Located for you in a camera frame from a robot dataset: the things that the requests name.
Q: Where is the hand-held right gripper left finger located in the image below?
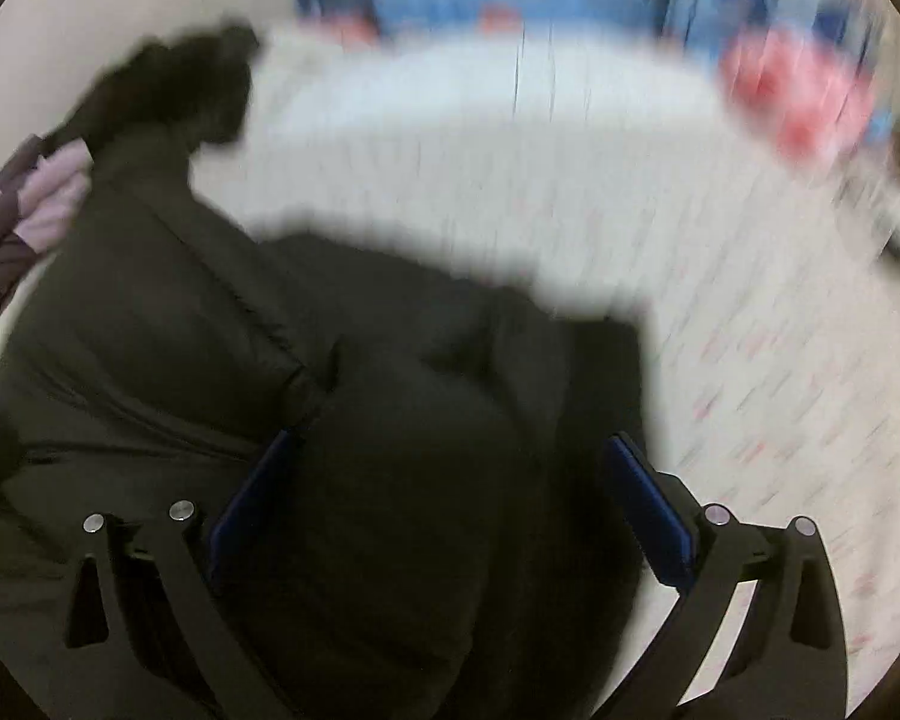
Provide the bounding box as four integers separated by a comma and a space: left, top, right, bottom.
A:
64, 427, 302, 720

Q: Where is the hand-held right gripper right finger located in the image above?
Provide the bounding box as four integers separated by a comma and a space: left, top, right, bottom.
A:
591, 431, 850, 720

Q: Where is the black hooded padded jacket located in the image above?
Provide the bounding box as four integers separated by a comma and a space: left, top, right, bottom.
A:
0, 21, 668, 720

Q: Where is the cherry print bed sheet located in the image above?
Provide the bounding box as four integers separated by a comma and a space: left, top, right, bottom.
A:
195, 120, 900, 710

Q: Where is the purple and brown garment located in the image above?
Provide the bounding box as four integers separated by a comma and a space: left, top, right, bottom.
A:
0, 133, 95, 358

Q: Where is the pink patterned cloth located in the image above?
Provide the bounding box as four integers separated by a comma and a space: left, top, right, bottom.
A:
718, 28, 880, 167

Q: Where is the pale blue bed sheet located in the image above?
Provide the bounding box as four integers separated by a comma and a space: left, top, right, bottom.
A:
195, 21, 730, 196

